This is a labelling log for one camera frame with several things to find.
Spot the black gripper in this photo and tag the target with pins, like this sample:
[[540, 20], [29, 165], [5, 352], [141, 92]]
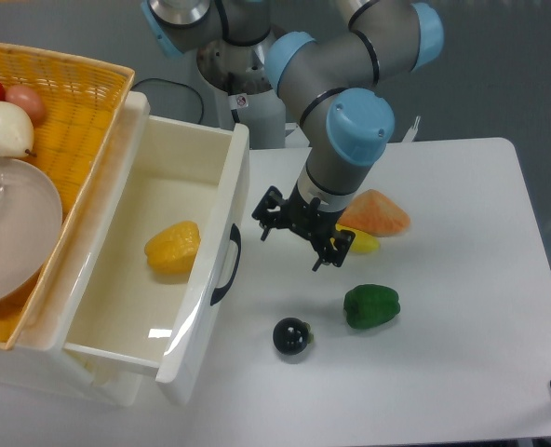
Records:
[[306, 220]]

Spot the white top drawer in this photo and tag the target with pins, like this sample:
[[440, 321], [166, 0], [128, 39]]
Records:
[[156, 325]]

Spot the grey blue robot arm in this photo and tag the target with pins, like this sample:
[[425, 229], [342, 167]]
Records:
[[327, 87]]

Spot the yellow toy banana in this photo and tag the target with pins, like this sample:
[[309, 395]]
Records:
[[355, 241]]

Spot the orange fruit slice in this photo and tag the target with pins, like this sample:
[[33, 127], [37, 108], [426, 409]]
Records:
[[376, 214]]

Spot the green bell pepper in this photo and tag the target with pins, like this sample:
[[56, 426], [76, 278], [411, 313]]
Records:
[[368, 306]]

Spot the black round mangosteen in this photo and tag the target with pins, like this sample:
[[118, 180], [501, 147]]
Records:
[[291, 336]]

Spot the yellow toy corn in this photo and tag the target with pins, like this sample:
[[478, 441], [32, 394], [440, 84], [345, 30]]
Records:
[[174, 249]]

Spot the yellow wicker basket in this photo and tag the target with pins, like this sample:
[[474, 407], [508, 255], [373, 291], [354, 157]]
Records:
[[84, 98]]

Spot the beige plate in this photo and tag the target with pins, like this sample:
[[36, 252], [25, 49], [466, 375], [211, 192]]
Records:
[[30, 222]]

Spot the pink toy peach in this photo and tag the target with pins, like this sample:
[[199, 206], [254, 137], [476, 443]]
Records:
[[29, 101]]

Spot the white toy pear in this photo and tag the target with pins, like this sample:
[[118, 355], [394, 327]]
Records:
[[16, 132]]

